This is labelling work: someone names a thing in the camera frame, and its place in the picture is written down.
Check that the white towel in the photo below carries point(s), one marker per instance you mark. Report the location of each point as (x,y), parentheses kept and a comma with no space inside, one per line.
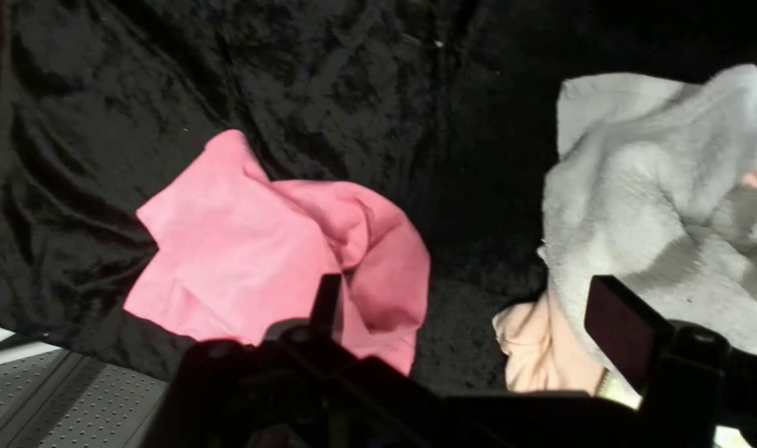
(647,187)

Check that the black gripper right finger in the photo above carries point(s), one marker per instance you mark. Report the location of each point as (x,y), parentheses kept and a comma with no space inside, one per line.
(625,330)

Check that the peach cloth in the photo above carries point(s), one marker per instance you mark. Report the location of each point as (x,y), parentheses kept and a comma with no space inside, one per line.
(542,349)

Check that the pink towel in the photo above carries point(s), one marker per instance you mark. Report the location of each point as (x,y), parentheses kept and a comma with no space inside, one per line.
(240,253)

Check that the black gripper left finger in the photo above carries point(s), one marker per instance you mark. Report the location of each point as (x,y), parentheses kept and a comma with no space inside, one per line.
(325,318)

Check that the black table cloth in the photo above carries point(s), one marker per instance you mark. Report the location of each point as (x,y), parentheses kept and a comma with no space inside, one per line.
(442,105)

